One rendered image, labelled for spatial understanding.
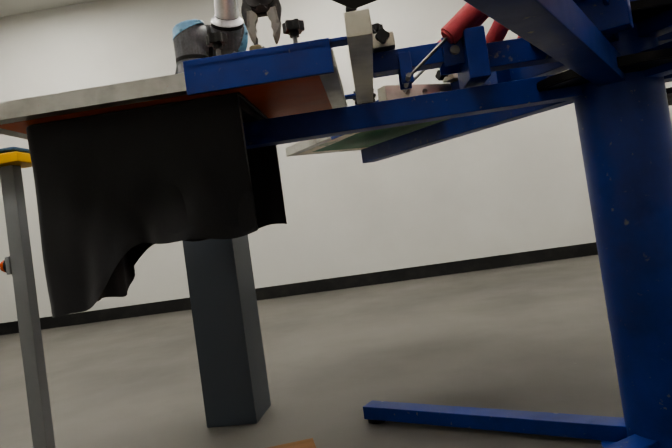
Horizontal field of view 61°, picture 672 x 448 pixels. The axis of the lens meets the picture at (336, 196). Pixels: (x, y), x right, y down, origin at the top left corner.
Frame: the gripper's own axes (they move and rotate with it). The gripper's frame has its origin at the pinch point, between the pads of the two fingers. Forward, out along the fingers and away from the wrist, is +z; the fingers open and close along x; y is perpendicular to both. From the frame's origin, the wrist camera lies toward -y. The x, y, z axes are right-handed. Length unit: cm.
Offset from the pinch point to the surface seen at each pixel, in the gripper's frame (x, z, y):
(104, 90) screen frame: 30.2, 14.7, -28.8
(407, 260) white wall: -44, 92, 381
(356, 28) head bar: -22.6, 12.1, -33.8
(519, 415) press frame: -52, 107, 18
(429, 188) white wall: -73, 31, 381
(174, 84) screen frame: 15.6, 15.8, -28.8
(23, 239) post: 77, 41, 11
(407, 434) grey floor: -21, 112, 28
